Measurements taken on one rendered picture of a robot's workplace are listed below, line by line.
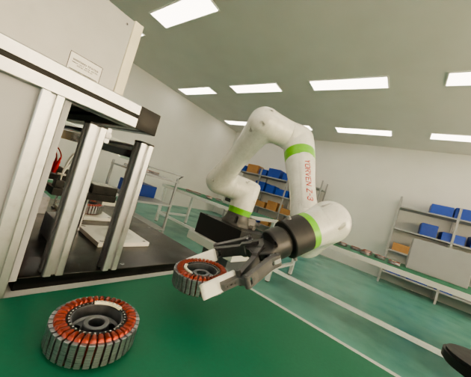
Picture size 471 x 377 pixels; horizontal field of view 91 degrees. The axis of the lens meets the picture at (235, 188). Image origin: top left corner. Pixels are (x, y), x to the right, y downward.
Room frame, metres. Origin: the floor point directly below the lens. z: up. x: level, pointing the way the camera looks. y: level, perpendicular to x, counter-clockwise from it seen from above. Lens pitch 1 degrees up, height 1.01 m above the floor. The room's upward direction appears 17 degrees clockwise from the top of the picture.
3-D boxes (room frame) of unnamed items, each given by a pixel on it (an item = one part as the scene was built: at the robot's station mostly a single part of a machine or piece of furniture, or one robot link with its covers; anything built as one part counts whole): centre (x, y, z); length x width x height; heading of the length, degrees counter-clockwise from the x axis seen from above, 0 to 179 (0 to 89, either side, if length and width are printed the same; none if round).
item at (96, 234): (0.70, 0.31, 0.78); 0.15 x 0.15 x 0.01; 53
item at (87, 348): (0.33, 0.13, 0.77); 0.11 x 0.11 x 0.04
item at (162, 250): (0.76, 0.42, 0.76); 0.64 x 0.47 x 0.02; 53
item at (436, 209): (4.99, -4.40, 1.88); 0.42 x 0.36 x 0.21; 144
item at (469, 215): (4.73, -4.74, 1.89); 0.42 x 0.42 x 0.23; 52
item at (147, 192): (3.40, 1.34, 0.51); 1.01 x 0.60 x 1.01; 53
